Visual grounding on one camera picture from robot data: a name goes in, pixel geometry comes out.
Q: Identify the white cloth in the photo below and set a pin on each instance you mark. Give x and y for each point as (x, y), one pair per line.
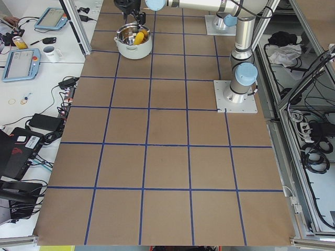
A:
(286, 56)

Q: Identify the pale green steel pot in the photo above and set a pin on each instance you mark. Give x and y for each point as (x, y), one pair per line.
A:
(125, 37)

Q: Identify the far blue teach pendant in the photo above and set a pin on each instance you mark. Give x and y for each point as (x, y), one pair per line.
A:
(52, 19)

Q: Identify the aluminium frame post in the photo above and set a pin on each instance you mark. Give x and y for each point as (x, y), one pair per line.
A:
(77, 27)

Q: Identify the blue teach pendant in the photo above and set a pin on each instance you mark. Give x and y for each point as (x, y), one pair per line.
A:
(52, 19)
(21, 65)

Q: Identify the white mug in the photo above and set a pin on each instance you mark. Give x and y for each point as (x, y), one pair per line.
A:
(53, 54)

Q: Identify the black power adapter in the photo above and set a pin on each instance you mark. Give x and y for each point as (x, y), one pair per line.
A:
(45, 122)

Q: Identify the yellow corn cob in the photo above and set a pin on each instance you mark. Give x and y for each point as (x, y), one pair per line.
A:
(139, 38)

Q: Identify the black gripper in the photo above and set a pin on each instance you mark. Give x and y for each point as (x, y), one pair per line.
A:
(127, 6)

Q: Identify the near blue teach pendant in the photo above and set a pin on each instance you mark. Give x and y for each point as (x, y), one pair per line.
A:
(21, 65)

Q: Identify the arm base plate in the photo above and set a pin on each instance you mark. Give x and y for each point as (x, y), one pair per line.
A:
(230, 102)
(218, 26)

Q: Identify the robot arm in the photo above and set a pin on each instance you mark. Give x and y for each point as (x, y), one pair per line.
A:
(246, 12)

